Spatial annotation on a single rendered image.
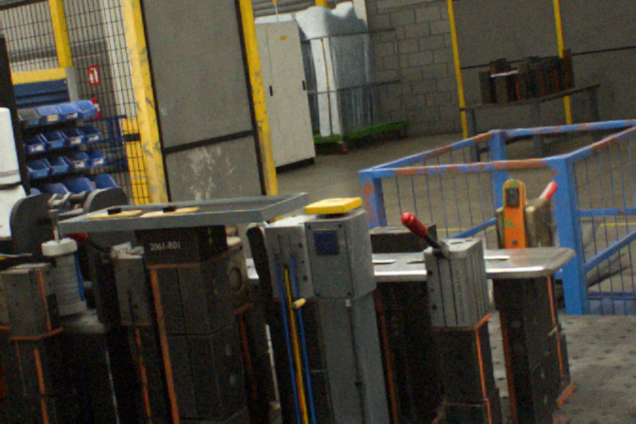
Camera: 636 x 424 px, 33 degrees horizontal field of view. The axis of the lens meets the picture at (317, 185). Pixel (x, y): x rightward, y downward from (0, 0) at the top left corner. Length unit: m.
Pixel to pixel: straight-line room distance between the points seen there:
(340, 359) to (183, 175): 3.74
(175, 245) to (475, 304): 0.45
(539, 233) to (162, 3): 3.54
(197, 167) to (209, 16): 0.78
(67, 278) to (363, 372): 0.65
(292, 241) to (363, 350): 0.26
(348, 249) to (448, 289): 0.20
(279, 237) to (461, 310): 0.31
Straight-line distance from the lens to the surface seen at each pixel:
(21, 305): 1.88
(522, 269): 1.66
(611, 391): 2.03
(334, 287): 1.47
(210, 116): 5.40
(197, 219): 1.52
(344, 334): 1.49
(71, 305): 1.94
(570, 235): 3.63
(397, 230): 1.99
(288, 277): 1.69
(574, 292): 3.68
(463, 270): 1.57
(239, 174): 5.57
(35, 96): 4.98
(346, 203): 1.46
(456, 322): 1.59
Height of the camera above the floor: 1.35
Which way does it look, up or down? 6 degrees down
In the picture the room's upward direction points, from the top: 8 degrees counter-clockwise
